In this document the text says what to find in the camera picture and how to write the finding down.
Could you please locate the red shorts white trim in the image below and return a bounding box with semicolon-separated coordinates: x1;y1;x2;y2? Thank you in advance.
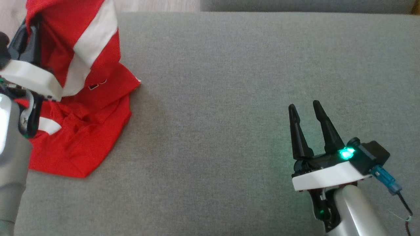
25;0;142;103

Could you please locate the grey sofa seat cushion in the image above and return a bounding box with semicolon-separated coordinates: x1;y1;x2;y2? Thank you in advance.
13;12;420;236

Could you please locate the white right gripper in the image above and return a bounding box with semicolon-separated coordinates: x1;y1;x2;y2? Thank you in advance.
288;100;373;192

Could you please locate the red basketball jersey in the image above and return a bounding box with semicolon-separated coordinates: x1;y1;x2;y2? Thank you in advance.
15;93;133;179

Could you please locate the right blue-plug black cable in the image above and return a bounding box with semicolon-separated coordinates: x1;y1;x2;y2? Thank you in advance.
372;165;413;236

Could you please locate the grey sofa back cushion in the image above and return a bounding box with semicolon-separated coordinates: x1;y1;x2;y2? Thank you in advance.
200;0;416;13

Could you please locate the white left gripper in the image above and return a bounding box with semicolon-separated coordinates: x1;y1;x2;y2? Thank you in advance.
0;15;63;101

